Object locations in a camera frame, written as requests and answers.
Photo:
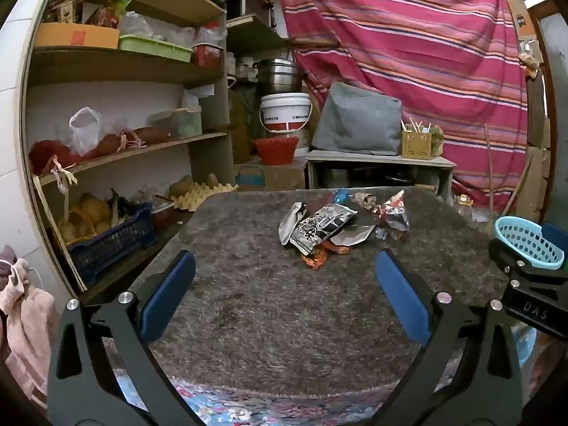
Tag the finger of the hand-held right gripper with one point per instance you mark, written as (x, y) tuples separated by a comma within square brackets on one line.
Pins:
[(503, 253)]

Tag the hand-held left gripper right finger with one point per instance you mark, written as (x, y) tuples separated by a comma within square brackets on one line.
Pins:
[(399, 295)]

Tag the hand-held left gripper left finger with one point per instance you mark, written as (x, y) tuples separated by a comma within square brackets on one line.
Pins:
[(171, 295)]

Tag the light blue plastic basket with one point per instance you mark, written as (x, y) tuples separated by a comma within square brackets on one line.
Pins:
[(523, 242)]

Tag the silver packet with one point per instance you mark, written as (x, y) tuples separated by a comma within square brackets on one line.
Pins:
[(353, 235)]

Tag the brown wrapper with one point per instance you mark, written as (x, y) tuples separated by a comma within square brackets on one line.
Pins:
[(364, 200)]

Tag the blue wrapper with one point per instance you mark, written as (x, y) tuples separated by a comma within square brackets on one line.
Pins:
[(341, 196)]

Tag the silver foil wrapper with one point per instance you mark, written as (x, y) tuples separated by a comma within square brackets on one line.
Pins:
[(288, 226)]

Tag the yellow label oil bottle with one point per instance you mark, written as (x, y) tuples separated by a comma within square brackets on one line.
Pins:
[(463, 199)]

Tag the dark blue plastic crate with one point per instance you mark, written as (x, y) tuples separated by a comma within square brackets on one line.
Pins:
[(115, 244)]

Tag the stack of cardboard boxes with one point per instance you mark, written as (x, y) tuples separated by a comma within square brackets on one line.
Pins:
[(534, 182)]

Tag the broom with wooden stick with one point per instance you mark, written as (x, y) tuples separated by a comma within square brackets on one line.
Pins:
[(490, 164)]

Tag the yellow egg carton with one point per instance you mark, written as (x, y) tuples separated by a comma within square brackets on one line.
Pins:
[(204, 195)]

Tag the grey shaggy mat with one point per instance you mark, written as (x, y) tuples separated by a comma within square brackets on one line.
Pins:
[(275, 310)]

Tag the large potato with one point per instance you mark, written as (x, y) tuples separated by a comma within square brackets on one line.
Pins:
[(181, 186)]

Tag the bag of potatoes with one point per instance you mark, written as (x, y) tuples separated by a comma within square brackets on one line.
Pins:
[(88, 215)]

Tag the small potato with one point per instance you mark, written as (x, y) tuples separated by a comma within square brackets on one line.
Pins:
[(213, 180)]

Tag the green leafy vegetables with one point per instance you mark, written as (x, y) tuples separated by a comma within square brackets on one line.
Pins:
[(437, 140)]

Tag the low grey cabinet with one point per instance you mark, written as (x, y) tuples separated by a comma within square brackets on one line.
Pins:
[(377, 159)]

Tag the wooden utensil holder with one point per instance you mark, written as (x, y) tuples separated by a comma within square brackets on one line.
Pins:
[(416, 145)]

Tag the pink towel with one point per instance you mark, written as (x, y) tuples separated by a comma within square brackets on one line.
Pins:
[(26, 319)]

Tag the long sweet potato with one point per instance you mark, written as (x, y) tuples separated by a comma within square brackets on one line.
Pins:
[(148, 135)]

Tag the short sweet potato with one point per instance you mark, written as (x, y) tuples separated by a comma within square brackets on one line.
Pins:
[(106, 146)]

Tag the wooden framed door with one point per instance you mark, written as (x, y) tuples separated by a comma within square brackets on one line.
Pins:
[(554, 97)]

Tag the cardboard box under basket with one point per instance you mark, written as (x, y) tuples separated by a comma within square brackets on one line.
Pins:
[(284, 176)]

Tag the clear plastic container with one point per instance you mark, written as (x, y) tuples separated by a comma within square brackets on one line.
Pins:
[(177, 122)]

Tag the red woven basket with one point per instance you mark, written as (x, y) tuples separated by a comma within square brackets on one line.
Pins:
[(276, 151)]

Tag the grey cushion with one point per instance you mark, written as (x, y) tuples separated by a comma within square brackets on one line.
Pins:
[(355, 120)]

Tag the white plastic bag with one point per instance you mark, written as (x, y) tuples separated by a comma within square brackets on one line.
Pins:
[(84, 133)]

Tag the large oil jug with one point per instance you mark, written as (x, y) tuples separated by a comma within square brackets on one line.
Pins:
[(239, 124)]

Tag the red mesh bag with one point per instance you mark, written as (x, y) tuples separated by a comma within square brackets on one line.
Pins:
[(49, 155)]

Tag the hanging dried bunch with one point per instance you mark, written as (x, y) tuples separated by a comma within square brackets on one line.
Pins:
[(529, 64)]

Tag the white plastic bucket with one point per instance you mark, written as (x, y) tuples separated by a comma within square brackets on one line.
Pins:
[(284, 111)]

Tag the red striped cloth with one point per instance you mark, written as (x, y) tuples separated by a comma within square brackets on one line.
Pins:
[(399, 44)]

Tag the wooden shelf unit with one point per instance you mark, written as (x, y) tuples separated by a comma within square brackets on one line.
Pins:
[(120, 66)]

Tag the small red plastic basket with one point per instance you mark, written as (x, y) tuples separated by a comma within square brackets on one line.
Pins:
[(207, 57)]

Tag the stacked steel pots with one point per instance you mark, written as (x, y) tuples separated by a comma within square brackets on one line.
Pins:
[(277, 75)]

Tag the hanging cardboard box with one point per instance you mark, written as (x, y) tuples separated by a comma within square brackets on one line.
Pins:
[(517, 9)]

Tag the green plastic tray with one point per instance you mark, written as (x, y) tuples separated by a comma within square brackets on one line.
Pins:
[(155, 49)]

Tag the clear plastic bag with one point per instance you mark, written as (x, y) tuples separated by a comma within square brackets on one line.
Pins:
[(135, 24)]

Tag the yellow cardboard box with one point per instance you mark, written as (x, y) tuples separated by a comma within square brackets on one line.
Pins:
[(75, 35)]

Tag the red green snack bag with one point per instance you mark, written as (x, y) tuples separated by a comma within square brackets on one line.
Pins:
[(106, 15)]

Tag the toaster oven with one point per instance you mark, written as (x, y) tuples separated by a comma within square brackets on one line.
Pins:
[(257, 4)]

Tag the brown printed box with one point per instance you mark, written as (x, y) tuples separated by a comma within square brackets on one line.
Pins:
[(64, 4)]

